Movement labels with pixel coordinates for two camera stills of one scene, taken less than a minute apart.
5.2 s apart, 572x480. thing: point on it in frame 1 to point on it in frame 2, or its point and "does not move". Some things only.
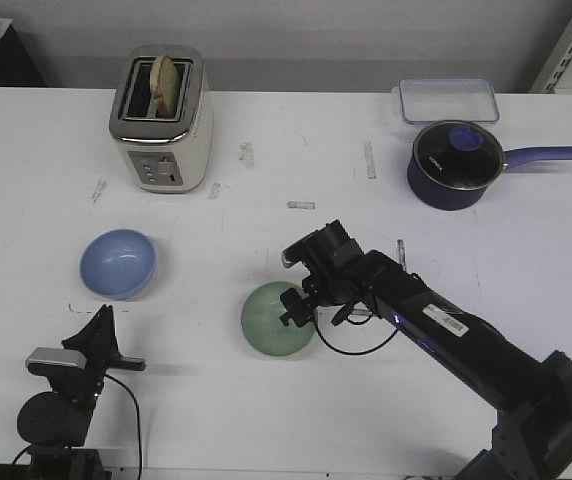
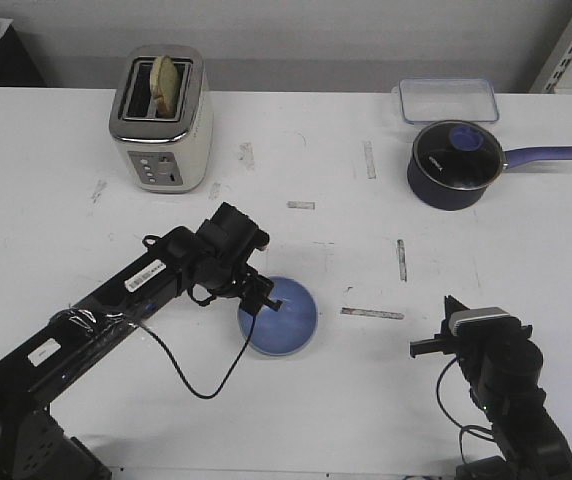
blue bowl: (118, 264) to (288, 329)
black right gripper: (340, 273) to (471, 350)
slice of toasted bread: (164, 85) does not move
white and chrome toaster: (165, 154) does not move
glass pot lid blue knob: (458, 155) does not move
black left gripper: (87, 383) to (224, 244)
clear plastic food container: (447, 100) does not move
